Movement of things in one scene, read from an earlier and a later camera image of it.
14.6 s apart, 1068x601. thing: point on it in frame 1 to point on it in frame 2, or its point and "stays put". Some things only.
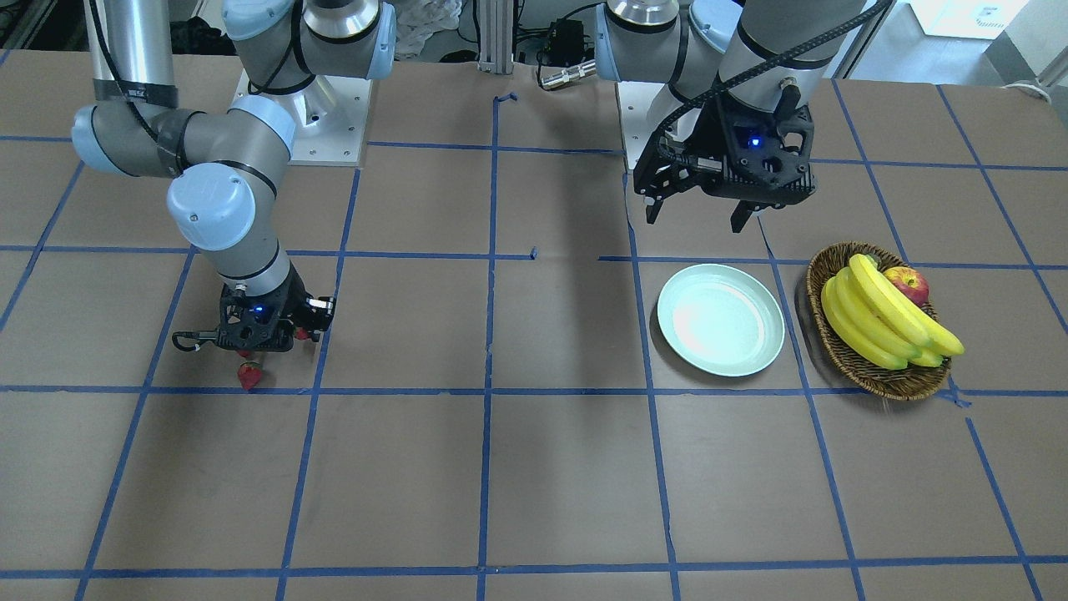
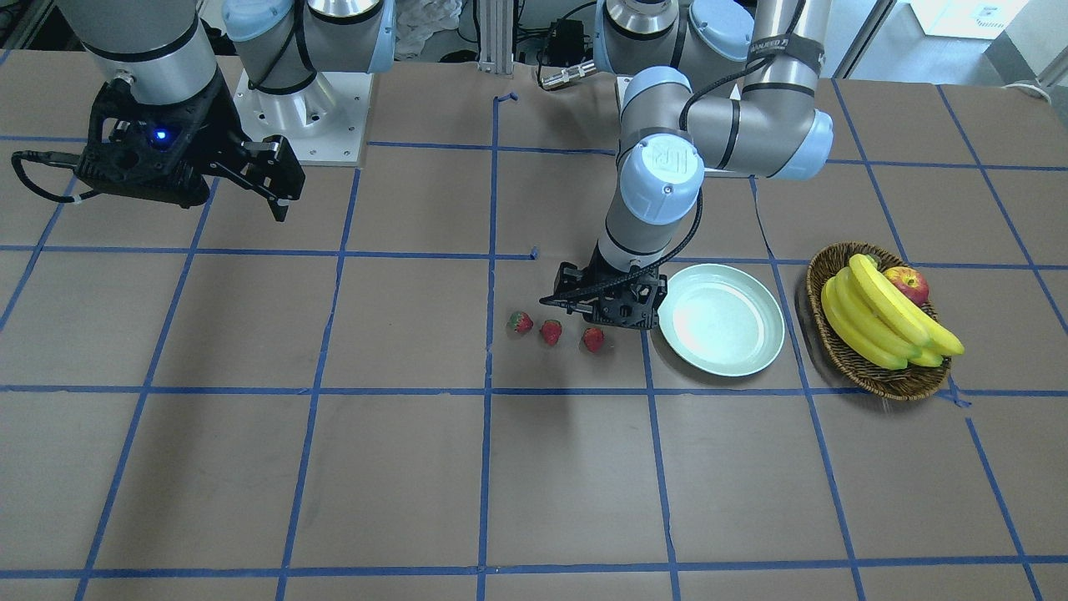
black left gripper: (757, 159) to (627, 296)
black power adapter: (566, 44) stays put
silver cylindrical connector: (571, 73) stays put
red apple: (909, 281) stays put
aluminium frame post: (496, 53) stays put
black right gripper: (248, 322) to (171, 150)
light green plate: (721, 320) stays put
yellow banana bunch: (878, 322) stays put
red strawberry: (249, 373) to (521, 322)
